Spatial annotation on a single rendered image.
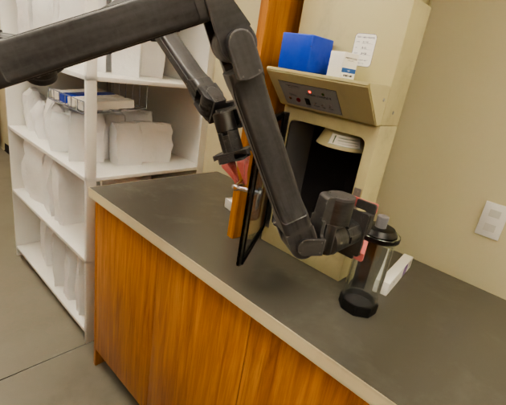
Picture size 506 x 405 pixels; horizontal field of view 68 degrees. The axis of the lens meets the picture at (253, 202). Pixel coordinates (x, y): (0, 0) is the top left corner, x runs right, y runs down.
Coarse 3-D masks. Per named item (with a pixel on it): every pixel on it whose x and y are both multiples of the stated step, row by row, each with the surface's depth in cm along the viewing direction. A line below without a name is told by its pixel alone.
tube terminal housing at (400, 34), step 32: (320, 0) 103; (352, 0) 97; (384, 0) 91; (416, 0) 87; (320, 32) 104; (352, 32) 98; (384, 32) 92; (416, 32) 93; (384, 64) 94; (352, 128) 102; (384, 128) 99; (384, 160) 106; (320, 256) 116
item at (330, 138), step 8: (320, 136) 114; (328, 136) 110; (336, 136) 109; (344, 136) 108; (352, 136) 108; (320, 144) 112; (328, 144) 110; (336, 144) 108; (344, 144) 108; (352, 144) 107; (360, 144) 108; (352, 152) 107; (360, 152) 108
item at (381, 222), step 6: (378, 216) 92; (384, 216) 92; (378, 222) 92; (384, 222) 92; (372, 228) 92; (378, 228) 92; (384, 228) 93; (390, 228) 94; (372, 234) 91; (378, 234) 90; (384, 234) 90; (390, 234) 91; (396, 234) 92
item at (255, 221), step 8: (280, 120) 112; (256, 168) 94; (256, 184) 99; (248, 192) 93; (264, 192) 114; (248, 200) 94; (264, 200) 117; (264, 208) 121; (256, 216) 110; (264, 216) 125; (256, 224) 113; (248, 232) 103; (256, 232) 117; (240, 240) 98; (248, 240) 106; (240, 248) 99
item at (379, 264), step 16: (368, 240) 91; (384, 240) 89; (400, 240) 92; (368, 256) 92; (384, 256) 92; (352, 272) 97; (368, 272) 93; (384, 272) 94; (352, 288) 97; (368, 288) 95; (368, 304) 96
